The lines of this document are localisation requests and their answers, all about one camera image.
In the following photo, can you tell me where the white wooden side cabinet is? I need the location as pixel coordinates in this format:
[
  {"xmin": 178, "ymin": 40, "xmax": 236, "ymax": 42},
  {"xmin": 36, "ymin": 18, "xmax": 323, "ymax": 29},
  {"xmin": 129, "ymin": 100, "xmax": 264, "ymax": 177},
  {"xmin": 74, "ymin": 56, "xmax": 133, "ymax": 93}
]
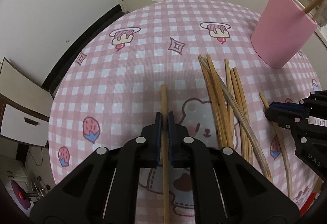
[{"xmin": 0, "ymin": 58, "xmax": 53, "ymax": 147}]

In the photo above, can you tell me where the pink cylindrical utensil cup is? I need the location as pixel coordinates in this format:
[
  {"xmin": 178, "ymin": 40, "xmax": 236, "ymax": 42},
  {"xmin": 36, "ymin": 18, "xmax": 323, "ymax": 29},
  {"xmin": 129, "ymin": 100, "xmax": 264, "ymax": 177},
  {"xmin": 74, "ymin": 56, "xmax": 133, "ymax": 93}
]
[{"xmin": 251, "ymin": 0, "xmax": 317, "ymax": 69}]

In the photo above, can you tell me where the pink checkered tablecloth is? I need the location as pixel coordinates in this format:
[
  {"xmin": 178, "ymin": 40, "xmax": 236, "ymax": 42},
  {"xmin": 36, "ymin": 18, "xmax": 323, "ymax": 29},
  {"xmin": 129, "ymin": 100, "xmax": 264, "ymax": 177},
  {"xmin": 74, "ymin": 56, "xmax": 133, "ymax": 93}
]
[{"xmin": 48, "ymin": 0, "xmax": 324, "ymax": 224}]

